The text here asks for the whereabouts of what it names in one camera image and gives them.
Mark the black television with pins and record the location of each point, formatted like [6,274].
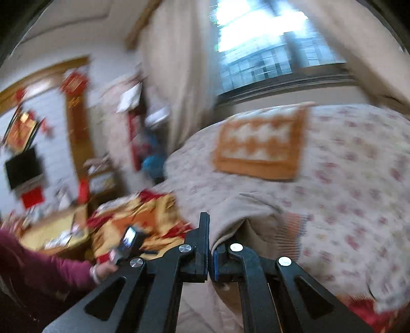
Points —
[24,168]

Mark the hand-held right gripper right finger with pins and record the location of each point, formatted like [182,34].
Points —
[216,264]

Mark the orange patterned towel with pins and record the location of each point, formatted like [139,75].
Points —
[259,144]

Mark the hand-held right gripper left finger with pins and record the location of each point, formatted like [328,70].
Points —
[205,256]

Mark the red paper sheet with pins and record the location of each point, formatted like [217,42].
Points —
[32,198]

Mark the beige sweatshirt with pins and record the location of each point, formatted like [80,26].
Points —
[243,208]

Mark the window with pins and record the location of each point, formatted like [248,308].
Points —
[266,41]

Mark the wooden door frame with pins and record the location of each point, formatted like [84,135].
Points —
[78,128]

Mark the wooden table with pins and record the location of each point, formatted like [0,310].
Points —
[53,229]

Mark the person's left hand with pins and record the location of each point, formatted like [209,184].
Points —
[105,271]

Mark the red and gold wall poster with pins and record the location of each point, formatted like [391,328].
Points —
[22,129]

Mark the floral bed sheet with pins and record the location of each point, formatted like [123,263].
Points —
[352,192]

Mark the red and yellow blanket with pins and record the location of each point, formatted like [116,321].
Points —
[153,211]

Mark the dark cloth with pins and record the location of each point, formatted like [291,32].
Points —
[28,310]

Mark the wooden shelf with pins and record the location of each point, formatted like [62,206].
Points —
[101,179]

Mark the red diamond wall decoration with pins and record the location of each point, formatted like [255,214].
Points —
[74,83]

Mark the blue round object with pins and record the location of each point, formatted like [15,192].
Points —
[153,166]

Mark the person's left forearm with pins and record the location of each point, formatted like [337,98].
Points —
[41,265]

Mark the beige curtain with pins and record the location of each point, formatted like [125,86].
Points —
[179,70]
[362,41]

